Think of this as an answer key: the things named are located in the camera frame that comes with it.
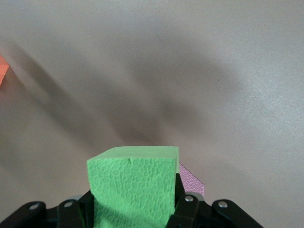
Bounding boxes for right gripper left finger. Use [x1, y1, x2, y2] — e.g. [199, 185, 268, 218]
[0, 190, 95, 228]

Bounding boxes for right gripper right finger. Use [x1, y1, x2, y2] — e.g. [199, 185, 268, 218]
[166, 174, 262, 228]

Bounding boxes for green foam cube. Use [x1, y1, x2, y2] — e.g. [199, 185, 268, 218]
[86, 146, 180, 228]

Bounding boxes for orange foam cube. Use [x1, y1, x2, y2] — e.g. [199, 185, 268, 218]
[0, 55, 10, 86]

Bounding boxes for pink foam cube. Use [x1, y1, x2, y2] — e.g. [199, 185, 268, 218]
[178, 161, 205, 197]

